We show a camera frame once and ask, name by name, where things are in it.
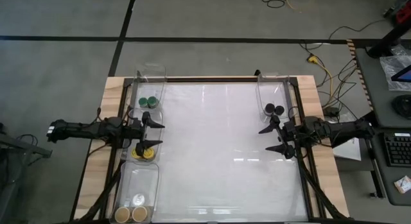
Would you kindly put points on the black computer keyboard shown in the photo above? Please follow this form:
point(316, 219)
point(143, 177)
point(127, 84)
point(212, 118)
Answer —
point(398, 150)

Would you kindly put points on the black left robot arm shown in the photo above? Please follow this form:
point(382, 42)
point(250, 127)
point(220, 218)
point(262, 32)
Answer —
point(80, 130)

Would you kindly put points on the tan-lid spice jar white label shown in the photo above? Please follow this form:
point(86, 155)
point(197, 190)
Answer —
point(122, 214)
point(139, 213)

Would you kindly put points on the grey metal cart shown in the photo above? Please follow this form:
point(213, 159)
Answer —
point(22, 147)

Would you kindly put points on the small cardboard box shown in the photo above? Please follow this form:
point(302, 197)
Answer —
point(404, 185)

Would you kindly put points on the white paper sheet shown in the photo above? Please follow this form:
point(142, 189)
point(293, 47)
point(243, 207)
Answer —
point(348, 152)

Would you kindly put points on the striped hazard tape strip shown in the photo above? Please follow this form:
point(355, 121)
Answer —
point(358, 70)

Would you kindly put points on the small black clamp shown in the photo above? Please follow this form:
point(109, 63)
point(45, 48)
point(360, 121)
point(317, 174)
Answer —
point(257, 72)

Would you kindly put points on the light wooden table board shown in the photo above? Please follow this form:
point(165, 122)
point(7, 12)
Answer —
point(321, 172)
point(96, 172)

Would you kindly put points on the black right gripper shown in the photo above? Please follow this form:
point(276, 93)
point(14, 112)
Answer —
point(290, 133)

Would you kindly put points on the green-lid spice jar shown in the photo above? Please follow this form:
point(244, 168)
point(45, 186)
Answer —
point(153, 102)
point(143, 102)

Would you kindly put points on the blue screen tablet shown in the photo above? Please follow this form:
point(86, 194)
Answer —
point(405, 75)

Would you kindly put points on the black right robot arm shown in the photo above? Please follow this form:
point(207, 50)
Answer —
point(340, 132)

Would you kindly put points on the black stand pole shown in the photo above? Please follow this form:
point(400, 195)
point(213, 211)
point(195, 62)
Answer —
point(387, 41)

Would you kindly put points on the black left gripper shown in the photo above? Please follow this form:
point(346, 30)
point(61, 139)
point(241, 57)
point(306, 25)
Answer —
point(138, 133)

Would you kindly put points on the clear plastic bin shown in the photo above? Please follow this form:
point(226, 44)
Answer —
point(138, 182)
point(154, 134)
point(151, 76)
point(269, 89)

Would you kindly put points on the red tool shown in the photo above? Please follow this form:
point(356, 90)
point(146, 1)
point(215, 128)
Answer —
point(404, 15)

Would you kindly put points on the black metal table frame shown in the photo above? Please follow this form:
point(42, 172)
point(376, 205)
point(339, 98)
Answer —
point(208, 79)

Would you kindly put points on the clear plastic bag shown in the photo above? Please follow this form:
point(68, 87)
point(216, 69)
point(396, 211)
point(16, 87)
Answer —
point(390, 65)

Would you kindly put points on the grey desk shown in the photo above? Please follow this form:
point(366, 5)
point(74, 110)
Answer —
point(388, 179)
point(379, 89)

